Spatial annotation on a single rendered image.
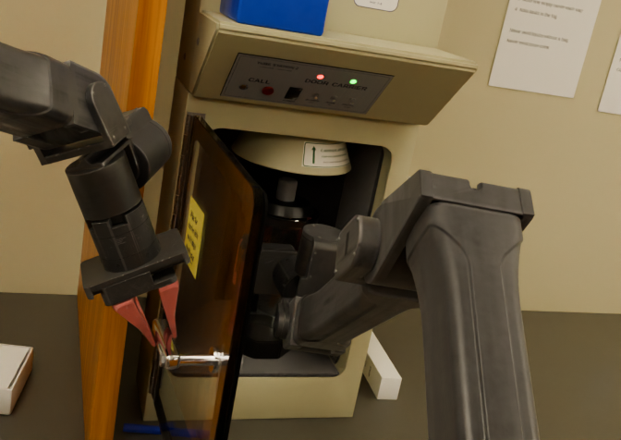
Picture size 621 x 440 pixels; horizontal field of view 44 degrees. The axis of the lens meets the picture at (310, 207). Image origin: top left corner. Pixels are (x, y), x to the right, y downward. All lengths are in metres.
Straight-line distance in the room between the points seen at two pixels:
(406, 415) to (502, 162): 0.64
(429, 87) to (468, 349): 0.57
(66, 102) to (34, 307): 0.79
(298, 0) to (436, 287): 0.47
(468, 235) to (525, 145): 1.23
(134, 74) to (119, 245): 0.21
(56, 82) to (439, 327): 0.38
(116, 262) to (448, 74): 0.45
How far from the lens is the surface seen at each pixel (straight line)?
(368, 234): 0.54
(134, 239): 0.73
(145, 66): 0.85
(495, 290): 0.45
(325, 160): 1.05
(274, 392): 1.16
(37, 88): 0.65
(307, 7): 0.86
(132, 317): 0.77
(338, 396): 1.19
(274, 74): 0.90
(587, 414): 1.46
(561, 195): 1.78
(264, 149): 1.04
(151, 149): 0.77
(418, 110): 1.00
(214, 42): 0.85
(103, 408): 1.01
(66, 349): 1.30
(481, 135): 1.63
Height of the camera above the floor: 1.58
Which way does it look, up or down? 17 degrees down
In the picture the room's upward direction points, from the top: 11 degrees clockwise
